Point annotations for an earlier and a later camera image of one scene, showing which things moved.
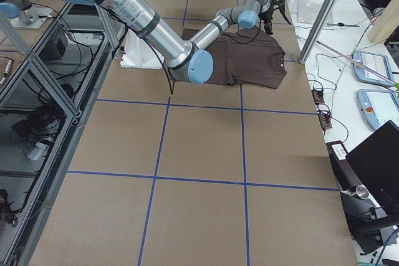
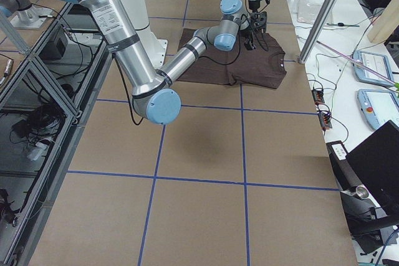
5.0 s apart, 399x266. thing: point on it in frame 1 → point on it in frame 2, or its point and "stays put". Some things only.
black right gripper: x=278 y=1 → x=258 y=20
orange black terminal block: x=324 y=116 stays put
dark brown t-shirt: x=245 y=57 stays put
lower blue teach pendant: x=379 y=106 stays put
